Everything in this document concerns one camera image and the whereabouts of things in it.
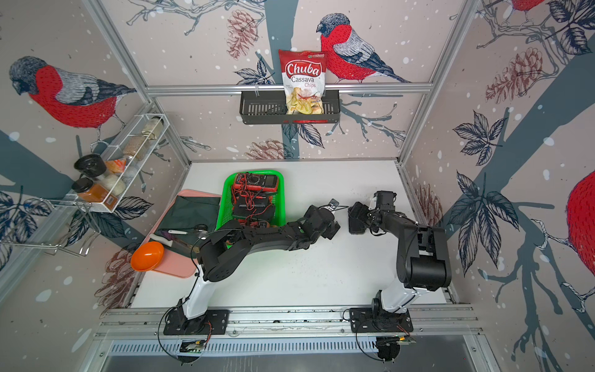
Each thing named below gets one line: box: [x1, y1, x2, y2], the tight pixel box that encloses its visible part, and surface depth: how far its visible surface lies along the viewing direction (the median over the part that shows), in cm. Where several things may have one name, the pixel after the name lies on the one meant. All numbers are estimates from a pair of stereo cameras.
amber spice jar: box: [71, 177, 119, 210], surface depth 63 cm
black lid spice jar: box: [73, 153, 107, 178], surface depth 63 cm
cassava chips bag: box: [278, 48, 328, 116], surface depth 85 cm
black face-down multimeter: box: [232, 192, 277, 221], surface depth 92 cm
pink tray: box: [149, 189, 222, 278], surface depth 90 cm
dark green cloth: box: [154, 195, 221, 259], surface depth 100 cm
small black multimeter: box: [347, 201, 370, 235], surface depth 90 cm
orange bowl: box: [130, 241, 166, 273], surface depth 87 cm
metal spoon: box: [167, 223, 209, 235], surface depth 97 cm
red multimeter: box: [233, 172, 279, 193], surface depth 100 cm
